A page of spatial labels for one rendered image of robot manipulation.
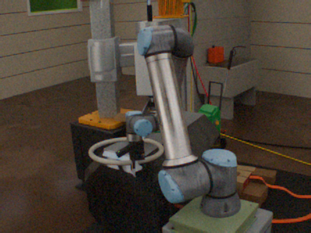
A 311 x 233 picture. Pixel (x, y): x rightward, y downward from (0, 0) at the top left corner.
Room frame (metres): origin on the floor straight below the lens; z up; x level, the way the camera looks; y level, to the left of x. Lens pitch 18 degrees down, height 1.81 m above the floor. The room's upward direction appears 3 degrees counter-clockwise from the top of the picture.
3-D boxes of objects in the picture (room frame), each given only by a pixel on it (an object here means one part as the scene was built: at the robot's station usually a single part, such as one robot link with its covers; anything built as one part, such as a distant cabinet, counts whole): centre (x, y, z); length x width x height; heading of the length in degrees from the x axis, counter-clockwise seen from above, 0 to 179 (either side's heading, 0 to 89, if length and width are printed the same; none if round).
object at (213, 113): (4.11, -0.66, 0.43); 0.35 x 0.35 x 0.87; 39
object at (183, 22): (3.02, -0.10, 1.63); 0.96 x 0.25 x 0.17; 162
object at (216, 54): (5.84, -1.12, 1.00); 0.50 x 0.22 x 0.33; 140
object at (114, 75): (3.31, 0.45, 1.36); 0.35 x 0.35 x 0.41
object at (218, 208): (1.34, -0.28, 0.98); 0.19 x 0.19 x 0.10
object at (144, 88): (2.76, -0.02, 1.34); 0.36 x 0.22 x 0.45; 162
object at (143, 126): (1.76, 0.07, 1.20); 0.12 x 0.12 x 0.09; 21
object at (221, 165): (1.34, -0.26, 1.11); 0.17 x 0.15 x 0.18; 111
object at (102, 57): (3.31, 0.25, 1.38); 0.74 x 0.34 x 0.25; 90
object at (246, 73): (5.80, -1.36, 0.43); 1.30 x 0.62 x 0.86; 140
